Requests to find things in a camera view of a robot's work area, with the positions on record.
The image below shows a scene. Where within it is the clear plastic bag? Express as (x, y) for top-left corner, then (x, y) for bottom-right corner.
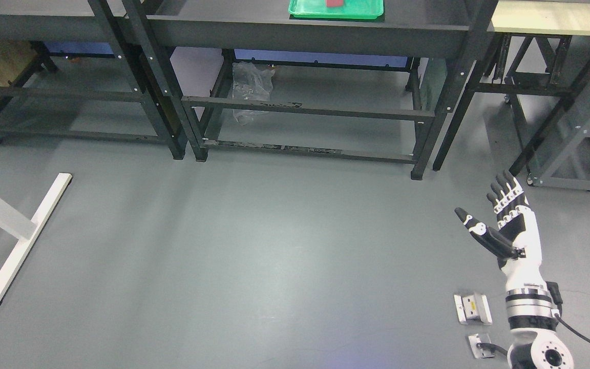
(232, 61), (276, 102)

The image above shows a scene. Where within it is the pink foam block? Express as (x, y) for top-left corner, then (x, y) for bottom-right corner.
(325, 0), (345, 8)

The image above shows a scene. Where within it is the black metal left shelf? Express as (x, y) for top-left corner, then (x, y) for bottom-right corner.
(0, 1), (190, 159)

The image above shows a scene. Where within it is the beige top metal table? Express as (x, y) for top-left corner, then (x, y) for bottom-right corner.
(433, 1), (590, 191)

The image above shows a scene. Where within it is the silver white robot forearm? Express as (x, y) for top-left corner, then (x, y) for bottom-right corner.
(505, 270), (575, 368)

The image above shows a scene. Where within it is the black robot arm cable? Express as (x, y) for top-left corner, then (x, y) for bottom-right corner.
(477, 314), (590, 369)

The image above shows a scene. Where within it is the small silver floor plate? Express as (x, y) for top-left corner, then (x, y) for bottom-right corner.
(467, 333), (495, 359)

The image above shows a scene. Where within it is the green plastic tray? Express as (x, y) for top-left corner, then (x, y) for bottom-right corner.
(288, 1), (385, 19)

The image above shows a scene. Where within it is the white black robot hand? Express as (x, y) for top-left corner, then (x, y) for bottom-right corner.
(454, 171), (542, 273)

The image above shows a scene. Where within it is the white table leg base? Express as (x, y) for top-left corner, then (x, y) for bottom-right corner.
(0, 173), (73, 304)

